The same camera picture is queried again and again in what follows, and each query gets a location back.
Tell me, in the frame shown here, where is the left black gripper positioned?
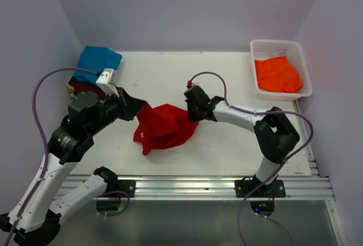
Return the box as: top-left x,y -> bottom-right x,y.
87,85 -> 146,135

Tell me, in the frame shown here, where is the red t shirt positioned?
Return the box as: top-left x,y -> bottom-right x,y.
133,104 -> 199,156

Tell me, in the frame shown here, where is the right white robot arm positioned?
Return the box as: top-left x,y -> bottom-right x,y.
184,84 -> 300,197

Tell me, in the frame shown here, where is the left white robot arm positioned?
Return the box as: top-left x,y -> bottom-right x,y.
1,87 -> 146,245

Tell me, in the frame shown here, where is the folded maroon t shirt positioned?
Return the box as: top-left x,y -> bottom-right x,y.
71,78 -> 105,100

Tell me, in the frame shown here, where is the folded blue t shirt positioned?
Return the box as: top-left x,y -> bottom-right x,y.
72,45 -> 122,86

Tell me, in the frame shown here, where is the folded beige t shirt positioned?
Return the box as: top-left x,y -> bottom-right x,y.
66,79 -> 75,99

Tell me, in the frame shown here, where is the orange t shirt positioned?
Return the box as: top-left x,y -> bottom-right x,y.
255,56 -> 303,94

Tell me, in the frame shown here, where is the white plastic basket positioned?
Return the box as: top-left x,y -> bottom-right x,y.
250,39 -> 313,101

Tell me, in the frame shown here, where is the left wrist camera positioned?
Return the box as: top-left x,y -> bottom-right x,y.
96,68 -> 119,97

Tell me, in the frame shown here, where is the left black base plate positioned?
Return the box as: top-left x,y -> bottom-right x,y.
105,180 -> 136,198

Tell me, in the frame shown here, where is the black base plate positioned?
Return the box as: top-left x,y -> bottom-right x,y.
105,180 -> 136,198
234,179 -> 286,198

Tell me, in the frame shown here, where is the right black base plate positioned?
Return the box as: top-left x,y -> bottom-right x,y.
234,179 -> 286,198

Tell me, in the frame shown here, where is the aluminium rail frame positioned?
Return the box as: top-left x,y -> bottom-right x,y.
34,100 -> 336,210

